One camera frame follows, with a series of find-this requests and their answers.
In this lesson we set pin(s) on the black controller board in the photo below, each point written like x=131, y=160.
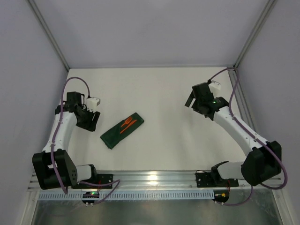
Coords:
x=221, y=196
x=89, y=198

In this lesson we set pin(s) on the right aluminium corner post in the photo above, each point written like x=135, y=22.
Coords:
x=261, y=20

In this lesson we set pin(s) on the aluminium front rail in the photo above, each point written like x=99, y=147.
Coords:
x=159, y=180

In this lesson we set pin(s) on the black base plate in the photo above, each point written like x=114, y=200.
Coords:
x=98, y=179
x=207, y=180

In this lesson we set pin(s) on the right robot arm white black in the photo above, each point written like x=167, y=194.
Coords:
x=262, y=157

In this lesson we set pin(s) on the left black controller board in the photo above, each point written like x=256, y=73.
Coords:
x=89, y=198

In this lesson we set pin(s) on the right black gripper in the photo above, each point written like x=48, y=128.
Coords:
x=195, y=103

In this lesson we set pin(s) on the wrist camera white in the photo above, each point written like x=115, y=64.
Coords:
x=215, y=87
x=92, y=103

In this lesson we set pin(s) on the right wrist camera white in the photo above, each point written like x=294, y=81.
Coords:
x=215, y=87

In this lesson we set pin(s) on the orange plastic knife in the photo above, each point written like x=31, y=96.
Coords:
x=130, y=124

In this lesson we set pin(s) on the right aluminium side rail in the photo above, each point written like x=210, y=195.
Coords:
x=240, y=98

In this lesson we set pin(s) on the slotted grey cable duct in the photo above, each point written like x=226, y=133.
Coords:
x=131, y=195

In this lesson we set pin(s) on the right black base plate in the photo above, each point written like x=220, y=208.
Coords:
x=207, y=180

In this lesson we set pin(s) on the dark green cloth napkin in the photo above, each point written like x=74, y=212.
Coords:
x=120, y=131

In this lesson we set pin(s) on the left aluminium corner post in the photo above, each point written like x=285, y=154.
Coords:
x=37, y=13

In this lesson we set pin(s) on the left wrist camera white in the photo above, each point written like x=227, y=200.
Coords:
x=92, y=103

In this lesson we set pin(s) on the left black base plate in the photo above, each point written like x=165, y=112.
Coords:
x=98, y=179

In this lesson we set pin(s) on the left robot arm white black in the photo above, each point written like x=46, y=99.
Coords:
x=53, y=166

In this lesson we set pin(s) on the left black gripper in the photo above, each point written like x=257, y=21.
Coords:
x=91, y=120

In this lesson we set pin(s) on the aluminium corner post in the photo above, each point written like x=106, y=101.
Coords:
x=37, y=13
x=261, y=20

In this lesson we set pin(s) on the orange plastic fork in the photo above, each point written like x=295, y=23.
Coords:
x=127, y=121

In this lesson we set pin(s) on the right black controller board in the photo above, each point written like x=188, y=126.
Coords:
x=221, y=196

